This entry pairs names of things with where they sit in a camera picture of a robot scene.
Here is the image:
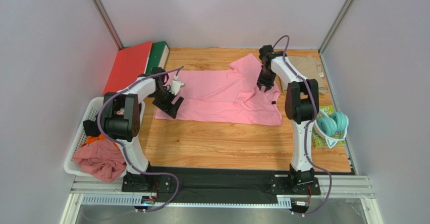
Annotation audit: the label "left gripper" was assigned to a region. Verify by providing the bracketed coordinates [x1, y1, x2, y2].
[151, 86, 184, 119]

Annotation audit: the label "pink t-shirt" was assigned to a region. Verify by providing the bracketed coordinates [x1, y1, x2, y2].
[176, 53, 282, 126]

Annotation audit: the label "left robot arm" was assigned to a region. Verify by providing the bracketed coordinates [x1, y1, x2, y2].
[96, 67, 185, 192]

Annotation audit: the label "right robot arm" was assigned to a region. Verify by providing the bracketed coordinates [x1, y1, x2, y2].
[257, 45, 321, 195]

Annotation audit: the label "folded beige t-shirt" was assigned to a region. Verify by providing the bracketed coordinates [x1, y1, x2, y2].
[288, 55, 327, 95]

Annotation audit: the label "green binder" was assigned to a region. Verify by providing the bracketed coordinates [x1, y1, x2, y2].
[145, 41, 170, 74]

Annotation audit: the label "red binder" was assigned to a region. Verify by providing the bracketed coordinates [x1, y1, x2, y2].
[102, 41, 153, 94]

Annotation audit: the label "orange garment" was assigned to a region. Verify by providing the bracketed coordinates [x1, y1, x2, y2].
[81, 135, 120, 151]

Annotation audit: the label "green book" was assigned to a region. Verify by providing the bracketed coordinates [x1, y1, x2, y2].
[312, 105, 350, 149]

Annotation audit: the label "teal headphones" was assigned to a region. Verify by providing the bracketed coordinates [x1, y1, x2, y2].
[313, 111, 350, 149]

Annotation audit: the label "black base mat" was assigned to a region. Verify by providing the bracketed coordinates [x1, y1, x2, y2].
[89, 164, 321, 205]

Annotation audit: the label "dusty pink garment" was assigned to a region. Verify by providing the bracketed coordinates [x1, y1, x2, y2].
[73, 148, 126, 183]

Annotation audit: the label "white laundry basket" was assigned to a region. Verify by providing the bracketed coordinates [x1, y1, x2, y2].
[64, 97, 150, 181]

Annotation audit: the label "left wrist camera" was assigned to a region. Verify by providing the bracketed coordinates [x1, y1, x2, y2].
[170, 75, 185, 95]

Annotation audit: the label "aluminium mounting rail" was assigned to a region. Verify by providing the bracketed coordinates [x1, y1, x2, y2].
[60, 171, 384, 224]

